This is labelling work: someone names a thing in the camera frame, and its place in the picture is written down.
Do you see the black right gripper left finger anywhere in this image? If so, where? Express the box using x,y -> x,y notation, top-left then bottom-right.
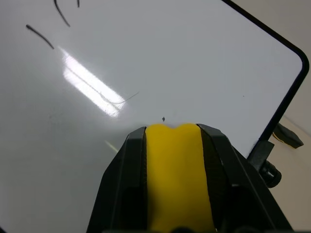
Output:
86,126 -> 149,233

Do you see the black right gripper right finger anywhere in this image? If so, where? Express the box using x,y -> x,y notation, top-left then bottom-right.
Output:
196,123 -> 294,233

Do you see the black whiteboard stand clamp knob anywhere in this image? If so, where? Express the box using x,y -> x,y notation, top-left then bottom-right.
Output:
247,140 -> 282,189

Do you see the black and yellow eraser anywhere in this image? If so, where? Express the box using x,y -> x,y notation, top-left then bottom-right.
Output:
272,122 -> 304,149

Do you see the black-framed whiteboard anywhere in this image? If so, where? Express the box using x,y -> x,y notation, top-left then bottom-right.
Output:
0,0 -> 310,233

